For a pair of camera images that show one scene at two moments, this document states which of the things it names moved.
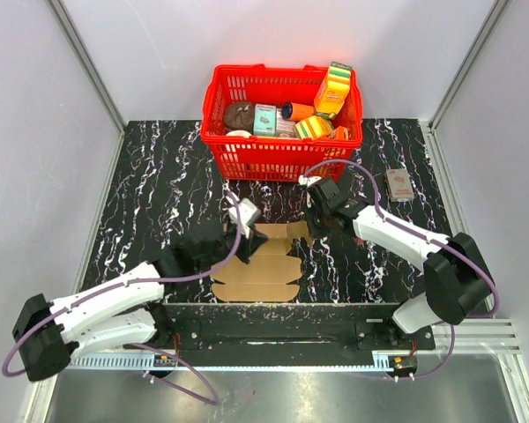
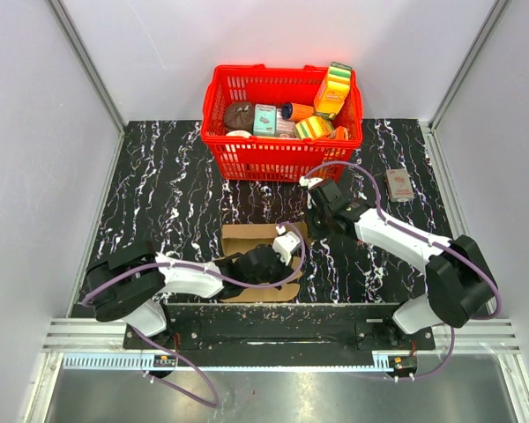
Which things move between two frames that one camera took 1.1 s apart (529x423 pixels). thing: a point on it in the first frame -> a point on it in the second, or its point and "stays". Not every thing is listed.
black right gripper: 310,211 stays
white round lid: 238,133 stays
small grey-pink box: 399,185 stays
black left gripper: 251,244 -> 283,268
